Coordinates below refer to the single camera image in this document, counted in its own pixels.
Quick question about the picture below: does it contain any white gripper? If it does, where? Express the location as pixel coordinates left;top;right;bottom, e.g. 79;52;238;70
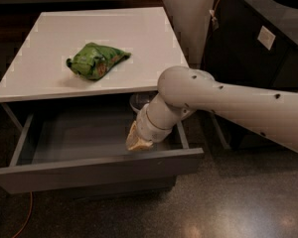
125;94;195;151

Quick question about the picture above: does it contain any grey top drawer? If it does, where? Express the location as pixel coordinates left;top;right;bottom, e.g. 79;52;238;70
0;99;203;193

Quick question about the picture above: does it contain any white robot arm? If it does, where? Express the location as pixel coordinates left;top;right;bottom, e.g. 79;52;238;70
126;66;298;153

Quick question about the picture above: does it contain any clear bowl in drawer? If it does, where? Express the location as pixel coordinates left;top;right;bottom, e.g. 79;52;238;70
129;91;156;113

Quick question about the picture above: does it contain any white-topped grey drawer cabinet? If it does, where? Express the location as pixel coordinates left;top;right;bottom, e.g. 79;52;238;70
0;6;197;201

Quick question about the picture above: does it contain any green snack bag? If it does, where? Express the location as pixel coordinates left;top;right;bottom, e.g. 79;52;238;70
66;43;131;80

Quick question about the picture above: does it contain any black bin cabinet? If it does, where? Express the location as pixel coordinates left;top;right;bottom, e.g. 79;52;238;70
202;0;298;150

